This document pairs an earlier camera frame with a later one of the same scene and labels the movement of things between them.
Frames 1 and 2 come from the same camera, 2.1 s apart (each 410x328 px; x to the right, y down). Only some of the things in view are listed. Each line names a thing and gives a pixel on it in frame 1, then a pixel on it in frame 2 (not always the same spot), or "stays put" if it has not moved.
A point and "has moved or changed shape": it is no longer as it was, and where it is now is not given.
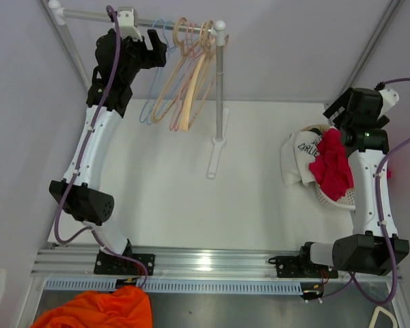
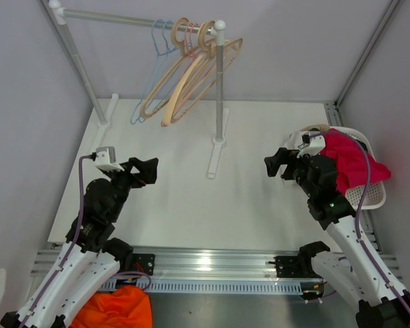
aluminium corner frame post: (392, 7) stays put
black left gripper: (152, 59) → (147, 169)
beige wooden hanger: (183, 45) has moved or changed shape
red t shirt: (331, 167) stays put
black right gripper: (342, 102) → (272, 163)
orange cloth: (126, 307) stays put
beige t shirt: (322, 128) stays put
